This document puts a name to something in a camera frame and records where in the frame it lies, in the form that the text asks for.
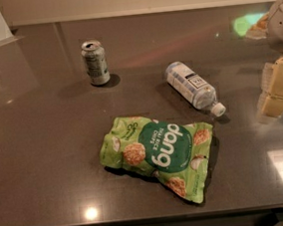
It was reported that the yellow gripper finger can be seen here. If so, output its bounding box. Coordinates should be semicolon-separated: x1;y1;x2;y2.
257;56;283;120

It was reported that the blue plastic water bottle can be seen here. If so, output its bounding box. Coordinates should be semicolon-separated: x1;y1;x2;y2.
165;62;226;116

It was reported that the green dang chips bag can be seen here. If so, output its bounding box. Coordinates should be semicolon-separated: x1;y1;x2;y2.
100;116;212;204

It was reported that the green white soda can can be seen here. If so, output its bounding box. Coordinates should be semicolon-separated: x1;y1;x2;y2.
81;40;110;86

